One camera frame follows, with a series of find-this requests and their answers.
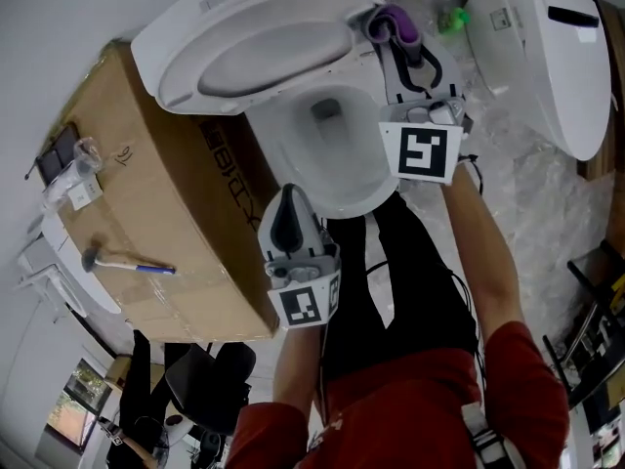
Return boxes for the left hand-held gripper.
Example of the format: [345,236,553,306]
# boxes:
[257,183,343,330]

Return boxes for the person's left forearm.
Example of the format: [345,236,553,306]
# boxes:
[271,322,327,409]

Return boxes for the white blue toilet brush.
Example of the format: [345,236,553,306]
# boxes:
[80,244,177,277]

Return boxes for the purple grey cleaning cloth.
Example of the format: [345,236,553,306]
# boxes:
[365,3,422,65]

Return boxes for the person's right forearm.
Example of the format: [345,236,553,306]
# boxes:
[441,161,526,331]

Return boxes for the green bottle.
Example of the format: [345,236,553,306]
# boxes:
[437,6,471,36]

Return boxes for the black flat tray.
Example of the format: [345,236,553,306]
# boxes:
[36,122,80,184]

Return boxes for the black metal table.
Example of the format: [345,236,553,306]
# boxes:
[541,239,625,409]

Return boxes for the wooden step platform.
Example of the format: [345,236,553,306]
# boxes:
[575,0,625,243]

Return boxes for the white toilet lid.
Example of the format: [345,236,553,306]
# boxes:
[130,0,388,116]

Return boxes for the white egg-shaped smart toilet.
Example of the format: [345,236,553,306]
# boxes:
[462,0,614,163]

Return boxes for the person's red shirt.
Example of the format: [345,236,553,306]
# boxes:
[224,320,571,469]

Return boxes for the black white right shoulder strap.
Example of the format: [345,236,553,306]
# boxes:
[461,403,523,469]

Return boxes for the person's black trousers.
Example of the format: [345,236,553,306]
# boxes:
[319,191,482,395]

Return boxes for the large cardboard box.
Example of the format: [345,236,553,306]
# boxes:
[36,41,282,344]

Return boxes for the black office chair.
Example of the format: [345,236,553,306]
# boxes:
[163,342,258,437]

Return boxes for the white toilet bowl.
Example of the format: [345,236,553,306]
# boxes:
[243,83,407,220]

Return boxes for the white flat-lid smart toilet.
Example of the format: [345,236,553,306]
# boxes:
[17,210,123,318]

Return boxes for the window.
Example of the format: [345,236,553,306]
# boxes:
[46,357,113,453]

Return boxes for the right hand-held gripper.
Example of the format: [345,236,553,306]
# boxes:
[374,39,474,186]

